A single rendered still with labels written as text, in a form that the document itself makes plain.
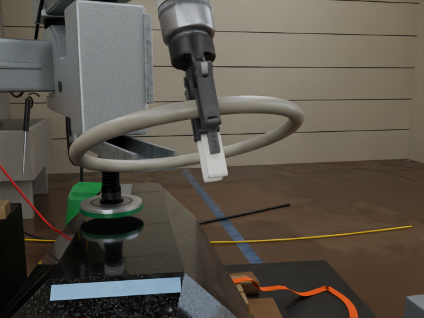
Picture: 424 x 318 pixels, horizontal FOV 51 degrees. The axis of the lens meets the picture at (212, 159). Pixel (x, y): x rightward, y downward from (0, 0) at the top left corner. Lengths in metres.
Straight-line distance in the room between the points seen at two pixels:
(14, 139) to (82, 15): 2.96
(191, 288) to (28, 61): 1.26
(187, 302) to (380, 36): 6.82
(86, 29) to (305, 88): 5.80
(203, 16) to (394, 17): 7.12
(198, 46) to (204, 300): 0.69
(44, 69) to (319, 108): 5.58
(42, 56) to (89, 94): 0.66
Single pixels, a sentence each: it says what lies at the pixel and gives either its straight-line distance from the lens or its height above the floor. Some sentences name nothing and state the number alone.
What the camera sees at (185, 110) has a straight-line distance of 0.70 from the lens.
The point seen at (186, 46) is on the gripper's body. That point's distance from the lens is 0.72.
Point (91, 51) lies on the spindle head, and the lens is 1.44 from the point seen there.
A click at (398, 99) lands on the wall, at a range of 7.85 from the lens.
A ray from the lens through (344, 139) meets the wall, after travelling 7.41.
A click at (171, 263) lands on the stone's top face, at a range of 1.21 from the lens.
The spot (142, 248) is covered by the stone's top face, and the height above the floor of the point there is 0.83.
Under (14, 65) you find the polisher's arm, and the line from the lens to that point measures 2.01.
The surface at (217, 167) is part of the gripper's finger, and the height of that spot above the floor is 1.18.
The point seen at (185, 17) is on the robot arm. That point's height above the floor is 1.41.
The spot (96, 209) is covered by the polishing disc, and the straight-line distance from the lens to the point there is 1.53.
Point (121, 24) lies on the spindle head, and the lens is 1.47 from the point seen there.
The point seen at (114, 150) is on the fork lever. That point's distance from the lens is 1.27.
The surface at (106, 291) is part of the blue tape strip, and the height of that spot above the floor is 0.80.
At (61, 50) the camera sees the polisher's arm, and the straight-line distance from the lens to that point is 1.85.
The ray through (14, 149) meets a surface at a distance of 4.32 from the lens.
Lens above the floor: 1.31
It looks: 10 degrees down
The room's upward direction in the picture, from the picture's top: straight up
